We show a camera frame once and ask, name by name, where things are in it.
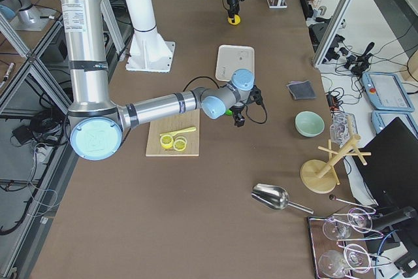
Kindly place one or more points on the clear glass mug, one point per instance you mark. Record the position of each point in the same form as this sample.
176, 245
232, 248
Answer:
343, 125

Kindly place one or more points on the silver metal scoop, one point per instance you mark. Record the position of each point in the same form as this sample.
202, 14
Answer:
275, 197

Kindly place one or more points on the yellow plastic knife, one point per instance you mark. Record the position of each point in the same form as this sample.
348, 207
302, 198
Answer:
177, 132

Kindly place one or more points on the black monitor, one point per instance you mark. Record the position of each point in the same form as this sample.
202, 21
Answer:
391, 170

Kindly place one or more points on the wooden mug tree stand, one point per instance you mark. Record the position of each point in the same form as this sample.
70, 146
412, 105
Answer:
320, 176

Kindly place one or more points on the bamboo cutting board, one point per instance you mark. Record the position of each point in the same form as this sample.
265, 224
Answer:
173, 123

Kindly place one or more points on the wine glass on rack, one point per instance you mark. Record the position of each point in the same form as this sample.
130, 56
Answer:
335, 230

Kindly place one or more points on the blue teach pendant tablet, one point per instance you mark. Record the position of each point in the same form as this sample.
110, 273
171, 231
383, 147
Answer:
385, 92

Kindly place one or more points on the grey folded cloth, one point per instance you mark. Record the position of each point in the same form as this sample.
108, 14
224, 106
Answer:
301, 90

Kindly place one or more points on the cream rabbit tray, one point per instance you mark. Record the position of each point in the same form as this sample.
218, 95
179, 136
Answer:
231, 58

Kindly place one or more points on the yellow lemon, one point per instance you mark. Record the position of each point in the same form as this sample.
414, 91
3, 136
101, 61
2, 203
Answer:
235, 20

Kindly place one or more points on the mint green bowl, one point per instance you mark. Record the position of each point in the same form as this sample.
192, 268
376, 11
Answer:
309, 124

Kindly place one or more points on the lemon slice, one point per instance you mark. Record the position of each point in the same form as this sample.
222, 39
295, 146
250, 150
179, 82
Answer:
166, 141
180, 144

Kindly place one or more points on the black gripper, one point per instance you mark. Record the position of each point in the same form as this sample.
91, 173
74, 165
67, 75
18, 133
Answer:
238, 110
230, 1

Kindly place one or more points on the aluminium frame post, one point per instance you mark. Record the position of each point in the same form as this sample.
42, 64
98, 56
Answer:
330, 32

